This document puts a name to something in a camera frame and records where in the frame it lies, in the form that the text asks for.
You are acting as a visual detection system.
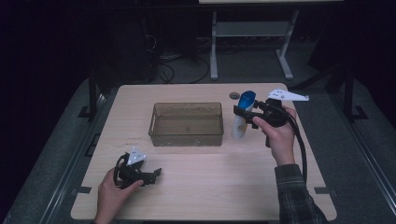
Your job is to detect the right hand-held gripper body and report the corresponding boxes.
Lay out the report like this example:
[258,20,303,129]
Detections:
[258,88,310,128]

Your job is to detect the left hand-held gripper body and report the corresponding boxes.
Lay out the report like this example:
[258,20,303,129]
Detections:
[115,147,148,189]

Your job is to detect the white blue shampoo bottle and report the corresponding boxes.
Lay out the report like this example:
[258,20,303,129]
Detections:
[231,90,257,141]

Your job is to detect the person's right hand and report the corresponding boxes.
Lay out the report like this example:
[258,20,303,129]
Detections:
[252,106,297,167]

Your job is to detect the person's left hand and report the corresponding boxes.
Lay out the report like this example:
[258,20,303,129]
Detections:
[94,167,145,224]

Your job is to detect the transparent brown plastic box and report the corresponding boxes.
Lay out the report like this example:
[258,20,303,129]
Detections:
[148,102,225,147]

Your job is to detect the black metal stand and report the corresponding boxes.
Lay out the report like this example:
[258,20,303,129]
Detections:
[78,70,101,121]
[341,66,369,123]

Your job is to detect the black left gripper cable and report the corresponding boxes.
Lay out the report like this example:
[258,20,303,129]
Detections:
[112,152,130,189]

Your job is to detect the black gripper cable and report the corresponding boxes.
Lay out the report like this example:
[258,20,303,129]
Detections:
[112,152,130,189]
[275,105,309,185]

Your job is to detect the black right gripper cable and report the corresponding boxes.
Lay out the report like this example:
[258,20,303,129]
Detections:
[275,105,309,185]

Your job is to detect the aluminium floor rail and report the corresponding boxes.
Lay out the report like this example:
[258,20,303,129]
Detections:
[39,92,108,224]
[330,92,396,216]

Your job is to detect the white desk frame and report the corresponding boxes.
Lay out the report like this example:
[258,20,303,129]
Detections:
[198,0,344,81]

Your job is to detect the black floor cables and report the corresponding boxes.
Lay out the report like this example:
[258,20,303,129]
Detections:
[154,53,211,85]

